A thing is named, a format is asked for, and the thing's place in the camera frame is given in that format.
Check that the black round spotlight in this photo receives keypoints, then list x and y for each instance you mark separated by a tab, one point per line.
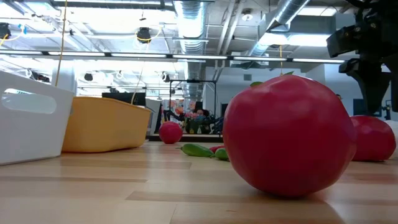
88	76
165	77

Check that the red toy apple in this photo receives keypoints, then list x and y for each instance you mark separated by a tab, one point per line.
289	133
373	140

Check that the person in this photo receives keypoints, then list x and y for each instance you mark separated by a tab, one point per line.
200	114

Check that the black metal rack frame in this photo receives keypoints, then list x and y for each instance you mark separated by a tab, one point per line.
192	81

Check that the red toy chili pepper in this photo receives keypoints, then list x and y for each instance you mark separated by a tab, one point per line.
216	148

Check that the round red toy fruit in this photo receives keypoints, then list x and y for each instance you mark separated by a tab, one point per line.
170	132

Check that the black ceiling camera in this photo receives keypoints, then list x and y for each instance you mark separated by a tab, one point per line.
143	35

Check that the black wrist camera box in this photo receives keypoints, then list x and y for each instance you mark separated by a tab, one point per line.
345	40

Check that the long ceiling light bar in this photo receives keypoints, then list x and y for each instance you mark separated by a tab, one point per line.
140	55

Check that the black monitor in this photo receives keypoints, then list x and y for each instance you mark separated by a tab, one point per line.
359	107

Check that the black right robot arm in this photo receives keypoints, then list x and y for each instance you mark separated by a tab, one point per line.
379	11

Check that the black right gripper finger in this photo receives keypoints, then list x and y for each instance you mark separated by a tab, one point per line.
371	87

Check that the black aluminium table frame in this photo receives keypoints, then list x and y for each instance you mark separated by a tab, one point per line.
199	138

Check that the dark flat screen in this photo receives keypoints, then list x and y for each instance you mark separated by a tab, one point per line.
124	98

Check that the yellow plastic basket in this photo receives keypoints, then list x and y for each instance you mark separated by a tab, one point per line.
102	127

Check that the white rounded appliance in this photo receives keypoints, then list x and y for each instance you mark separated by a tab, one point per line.
65	81

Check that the white plastic basket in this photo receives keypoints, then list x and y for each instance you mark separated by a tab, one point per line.
31	137

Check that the silver ventilation duct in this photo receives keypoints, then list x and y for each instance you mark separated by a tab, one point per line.
289	11
191	18

